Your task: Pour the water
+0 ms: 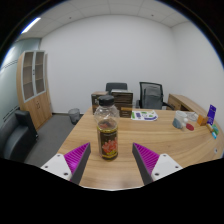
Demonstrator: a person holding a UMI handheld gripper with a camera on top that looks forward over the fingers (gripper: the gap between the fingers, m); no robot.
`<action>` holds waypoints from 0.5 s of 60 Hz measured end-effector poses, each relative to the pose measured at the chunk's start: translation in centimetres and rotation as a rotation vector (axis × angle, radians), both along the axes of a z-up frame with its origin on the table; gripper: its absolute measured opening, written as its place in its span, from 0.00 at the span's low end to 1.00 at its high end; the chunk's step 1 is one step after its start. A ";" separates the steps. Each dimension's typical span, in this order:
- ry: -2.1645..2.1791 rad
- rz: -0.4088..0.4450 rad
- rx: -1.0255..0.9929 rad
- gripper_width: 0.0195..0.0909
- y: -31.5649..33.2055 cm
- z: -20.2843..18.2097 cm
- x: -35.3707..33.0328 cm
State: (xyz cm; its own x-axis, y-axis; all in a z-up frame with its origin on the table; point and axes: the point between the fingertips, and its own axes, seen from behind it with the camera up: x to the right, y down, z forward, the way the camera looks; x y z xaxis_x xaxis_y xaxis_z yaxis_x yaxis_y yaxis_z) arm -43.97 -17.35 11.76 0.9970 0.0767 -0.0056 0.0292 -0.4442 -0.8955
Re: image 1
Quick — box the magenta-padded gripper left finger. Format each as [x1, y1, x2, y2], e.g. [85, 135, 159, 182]
[40, 142, 92, 185]

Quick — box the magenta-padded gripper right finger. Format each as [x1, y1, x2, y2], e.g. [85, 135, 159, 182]
[132, 142, 184, 186]

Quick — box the clear bottle with dark label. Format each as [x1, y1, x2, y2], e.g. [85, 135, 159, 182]
[93, 94, 120, 161]

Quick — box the grey waste bin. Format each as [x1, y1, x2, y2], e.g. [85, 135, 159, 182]
[67, 107, 82, 126]

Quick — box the white green purple leaflet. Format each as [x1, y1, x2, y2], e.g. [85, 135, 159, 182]
[130, 109, 159, 122]

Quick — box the white and grey mug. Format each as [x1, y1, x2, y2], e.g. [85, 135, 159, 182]
[172, 110, 189, 131]

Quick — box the small brown box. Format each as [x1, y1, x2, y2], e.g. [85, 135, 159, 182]
[90, 91, 109, 115]

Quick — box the grey mesh office chair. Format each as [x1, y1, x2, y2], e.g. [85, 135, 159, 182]
[135, 81, 175, 111]

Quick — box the black leather armchair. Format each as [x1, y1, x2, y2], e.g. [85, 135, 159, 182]
[0, 109, 39, 163]

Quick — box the large dark brown box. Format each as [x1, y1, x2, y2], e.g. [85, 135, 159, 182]
[110, 88, 134, 118]

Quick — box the wooden cabinet with glass doors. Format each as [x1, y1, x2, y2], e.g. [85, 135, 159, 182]
[16, 49, 53, 131]

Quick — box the wooden side desk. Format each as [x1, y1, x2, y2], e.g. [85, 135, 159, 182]
[167, 93, 208, 117]

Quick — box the green flat box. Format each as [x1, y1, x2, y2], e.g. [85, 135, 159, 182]
[211, 123, 220, 136]

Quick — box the black office chair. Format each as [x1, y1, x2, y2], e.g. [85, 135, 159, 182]
[105, 82, 129, 94]

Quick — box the purple standing card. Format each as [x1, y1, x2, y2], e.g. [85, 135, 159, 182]
[206, 104, 217, 126]

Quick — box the rectangular ceiling light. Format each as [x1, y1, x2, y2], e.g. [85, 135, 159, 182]
[20, 17, 42, 35]

